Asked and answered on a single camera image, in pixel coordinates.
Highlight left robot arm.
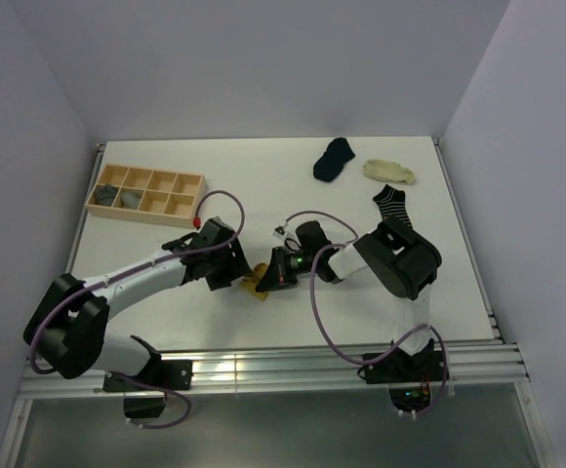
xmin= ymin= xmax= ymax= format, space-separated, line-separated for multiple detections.
xmin=23 ymin=217 xmax=252 ymax=389

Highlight black striped sock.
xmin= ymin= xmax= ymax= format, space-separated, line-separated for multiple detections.
xmin=373 ymin=184 xmax=413 ymax=227

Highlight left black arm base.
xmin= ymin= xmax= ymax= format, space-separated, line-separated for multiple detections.
xmin=102 ymin=360 xmax=193 ymax=429

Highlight dark grey sock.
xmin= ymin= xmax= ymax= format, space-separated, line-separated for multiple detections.
xmin=94 ymin=183 xmax=118 ymax=207

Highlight mustard yellow sock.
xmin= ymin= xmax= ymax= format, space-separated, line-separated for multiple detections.
xmin=240 ymin=263 xmax=268 ymax=301

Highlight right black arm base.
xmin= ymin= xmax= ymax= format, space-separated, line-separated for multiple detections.
xmin=357 ymin=343 xmax=450 ymax=415

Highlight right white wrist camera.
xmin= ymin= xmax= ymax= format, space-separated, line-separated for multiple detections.
xmin=273 ymin=222 xmax=289 ymax=242

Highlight navy blue sock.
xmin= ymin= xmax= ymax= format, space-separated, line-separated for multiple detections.
xmin=312 ymin=137 xmax=355 ymax=183

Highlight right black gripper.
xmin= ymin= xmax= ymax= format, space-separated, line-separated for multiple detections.
xmin=258 ymin=246 xmax=318 ymax=292

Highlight cream sock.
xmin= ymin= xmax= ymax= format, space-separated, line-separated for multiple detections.
xmin=362 ymin=159 xmax=416 ymax=185

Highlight wooden compartment tray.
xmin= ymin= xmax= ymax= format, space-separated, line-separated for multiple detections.
xmin=86 ymin=164 xmax=206 ymax=229

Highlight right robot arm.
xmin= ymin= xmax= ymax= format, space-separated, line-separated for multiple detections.
xmin=255 ymin=216 xmax=442 ymax=380

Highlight light grey sock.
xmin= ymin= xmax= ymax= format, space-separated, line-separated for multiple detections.
xmin=120 ymin=190 xmax=142 ymax=210

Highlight aluminium frame rail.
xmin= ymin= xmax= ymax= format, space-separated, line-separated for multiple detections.
xmin=16 ymin=344 xmax=529 ymax=400

